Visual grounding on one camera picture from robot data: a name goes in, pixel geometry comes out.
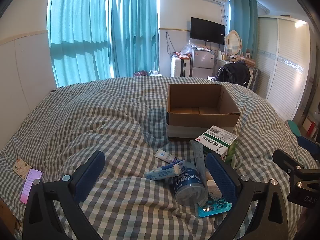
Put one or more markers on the blue white tissue pack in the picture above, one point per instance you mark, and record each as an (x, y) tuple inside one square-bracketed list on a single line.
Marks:
[(162, 171)]

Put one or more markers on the silver small fridge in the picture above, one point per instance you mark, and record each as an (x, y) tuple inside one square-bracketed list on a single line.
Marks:
[(203, 62)]

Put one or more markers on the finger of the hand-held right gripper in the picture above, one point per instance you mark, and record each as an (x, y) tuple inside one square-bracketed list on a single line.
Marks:
[(310, 146), (287, 161)]

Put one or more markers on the white plastic jug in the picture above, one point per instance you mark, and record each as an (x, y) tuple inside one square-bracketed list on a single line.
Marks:
[(153, 73)]

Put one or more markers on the teal blister pack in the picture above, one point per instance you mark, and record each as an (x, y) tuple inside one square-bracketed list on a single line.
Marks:
[(212, 208)]

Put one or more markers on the clear plastic bag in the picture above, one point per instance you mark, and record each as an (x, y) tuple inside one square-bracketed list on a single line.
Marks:
[(188, 49)]

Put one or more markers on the white suitcase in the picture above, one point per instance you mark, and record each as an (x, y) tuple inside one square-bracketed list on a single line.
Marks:
[(180, 67)]

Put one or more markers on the stool with teal cushion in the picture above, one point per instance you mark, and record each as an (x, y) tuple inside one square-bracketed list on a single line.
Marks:
[(294, 128)]

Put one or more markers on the white gauze roll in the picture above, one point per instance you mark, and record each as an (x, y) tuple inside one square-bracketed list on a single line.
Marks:
[(212, 185)]

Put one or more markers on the white oval vanity mirror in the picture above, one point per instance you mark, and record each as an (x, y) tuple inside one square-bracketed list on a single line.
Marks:
[(234, 42)]

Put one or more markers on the brown cardboard box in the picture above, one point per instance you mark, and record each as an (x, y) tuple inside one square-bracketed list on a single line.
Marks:
[(200, 122)]

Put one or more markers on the checked bed blanket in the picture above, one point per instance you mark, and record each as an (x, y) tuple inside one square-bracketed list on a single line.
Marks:
[(100, 120)]

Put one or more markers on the wide teal curtain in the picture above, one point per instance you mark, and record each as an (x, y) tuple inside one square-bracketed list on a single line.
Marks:
[(77, 30)]

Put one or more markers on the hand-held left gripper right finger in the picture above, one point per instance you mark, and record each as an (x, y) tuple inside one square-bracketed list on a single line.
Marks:
[(220, 177)]

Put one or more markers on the smartphone with lit screen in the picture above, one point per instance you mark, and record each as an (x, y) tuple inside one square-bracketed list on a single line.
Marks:
[(31, 185)]

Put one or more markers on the white sliding wardrobe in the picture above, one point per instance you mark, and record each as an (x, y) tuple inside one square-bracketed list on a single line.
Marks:
[(285, 67)]

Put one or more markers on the dark floral bag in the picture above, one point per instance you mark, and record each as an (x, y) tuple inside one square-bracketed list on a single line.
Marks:
[(140, 73)]

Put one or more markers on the teal curtain beside wardrobe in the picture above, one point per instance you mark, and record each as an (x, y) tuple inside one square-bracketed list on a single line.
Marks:
[(241, 17)]

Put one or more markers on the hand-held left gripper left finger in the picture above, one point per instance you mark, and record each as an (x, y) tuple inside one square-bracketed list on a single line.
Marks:
[(92, 173)]

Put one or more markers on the narrow teal curtain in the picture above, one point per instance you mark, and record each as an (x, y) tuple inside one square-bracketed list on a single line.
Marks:
[(135, 30)]

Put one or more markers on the black wall television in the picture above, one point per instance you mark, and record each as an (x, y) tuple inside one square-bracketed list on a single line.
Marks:
[(207, 31)]

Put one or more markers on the green white medicine box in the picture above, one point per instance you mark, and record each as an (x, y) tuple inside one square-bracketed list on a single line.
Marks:
[(220, 140)]

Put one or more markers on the blue clear plastic jar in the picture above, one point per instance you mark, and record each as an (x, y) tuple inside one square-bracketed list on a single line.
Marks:
[(188, 187)]

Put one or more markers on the silver grey suitcase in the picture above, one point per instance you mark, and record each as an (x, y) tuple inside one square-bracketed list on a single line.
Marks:
[(254, 80)]

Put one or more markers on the black jacket on chair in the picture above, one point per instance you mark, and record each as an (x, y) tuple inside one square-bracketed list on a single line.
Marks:
[(233, 73)]

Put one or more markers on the brown box on vanity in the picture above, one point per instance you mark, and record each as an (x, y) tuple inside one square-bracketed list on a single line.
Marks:
[(250, 62)]

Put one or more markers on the small white ointment tube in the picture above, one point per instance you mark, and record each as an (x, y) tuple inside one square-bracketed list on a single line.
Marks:
[(165, 156)]

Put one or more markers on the patterned phone case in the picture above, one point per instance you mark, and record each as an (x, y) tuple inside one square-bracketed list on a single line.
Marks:
[(21, 167)]

